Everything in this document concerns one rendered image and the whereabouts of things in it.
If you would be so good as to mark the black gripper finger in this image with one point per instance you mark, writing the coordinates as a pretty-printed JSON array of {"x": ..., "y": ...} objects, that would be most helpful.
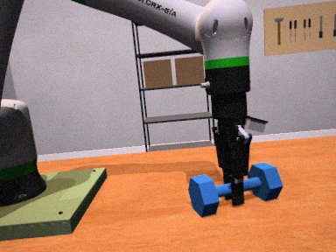
[
  {"x": 240, "y": 153},
  {"x": 221, "y": 147}
]

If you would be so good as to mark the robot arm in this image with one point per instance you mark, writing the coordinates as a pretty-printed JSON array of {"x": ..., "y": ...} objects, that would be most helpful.
[{"x": 224, "y": 28}]

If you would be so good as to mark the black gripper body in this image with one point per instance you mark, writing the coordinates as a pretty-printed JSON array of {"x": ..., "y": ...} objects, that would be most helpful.
[{"x": 229, "y": 111}]

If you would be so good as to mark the blue dumbbell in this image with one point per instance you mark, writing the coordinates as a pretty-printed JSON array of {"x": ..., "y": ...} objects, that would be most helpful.
[{"x": 263, "y": 180}]

